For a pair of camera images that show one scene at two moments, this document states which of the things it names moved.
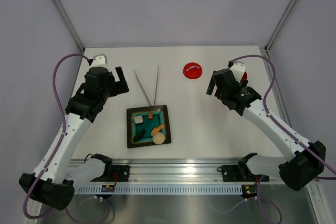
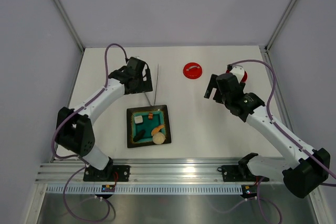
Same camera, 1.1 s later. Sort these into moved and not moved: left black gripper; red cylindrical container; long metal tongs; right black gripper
Moved: left black gripper
Not moved: long metal tongs; red cylindrical container; right black gripper
